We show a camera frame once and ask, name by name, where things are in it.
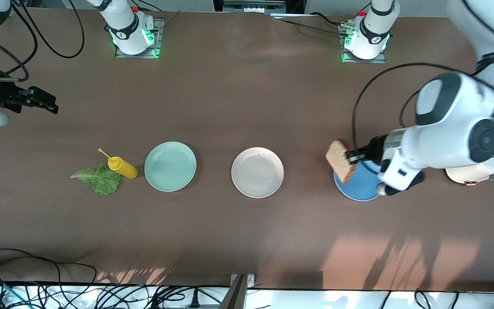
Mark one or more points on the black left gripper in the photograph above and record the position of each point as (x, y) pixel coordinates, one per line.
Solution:
(374, 150)

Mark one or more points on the brown bread slice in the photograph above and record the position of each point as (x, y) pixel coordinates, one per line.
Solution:
(337, 159)

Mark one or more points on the green lettuce leaf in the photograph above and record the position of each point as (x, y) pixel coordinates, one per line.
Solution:
(103, 182)

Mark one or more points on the yellow mustard squeeze bottle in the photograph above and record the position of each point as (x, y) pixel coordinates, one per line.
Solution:
(122, 168)

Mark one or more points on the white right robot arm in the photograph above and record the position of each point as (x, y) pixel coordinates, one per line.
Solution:
(127, 30)

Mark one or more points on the blue plate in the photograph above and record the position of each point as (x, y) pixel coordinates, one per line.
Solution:
(358, 191)

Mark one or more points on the beige plate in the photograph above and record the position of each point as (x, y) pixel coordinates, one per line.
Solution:
(257, 172)

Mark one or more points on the mint green plate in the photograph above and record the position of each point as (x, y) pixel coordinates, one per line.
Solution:
(170, 166)

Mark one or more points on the cream white toaster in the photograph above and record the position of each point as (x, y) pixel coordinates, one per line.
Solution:
(470, 174)

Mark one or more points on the grey power strip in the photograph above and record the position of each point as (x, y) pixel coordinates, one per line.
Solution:
(251, 6)

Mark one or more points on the black power plug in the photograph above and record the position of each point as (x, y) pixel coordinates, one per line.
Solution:
(194, 300)

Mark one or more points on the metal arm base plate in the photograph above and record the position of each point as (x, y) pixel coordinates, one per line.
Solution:
(159, 43)
(375, 61)

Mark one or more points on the silver corner bracket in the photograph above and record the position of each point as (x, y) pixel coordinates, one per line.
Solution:
(251, 281)

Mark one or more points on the grey aluminium profile post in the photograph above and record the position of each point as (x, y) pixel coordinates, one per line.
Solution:
(234, 296)

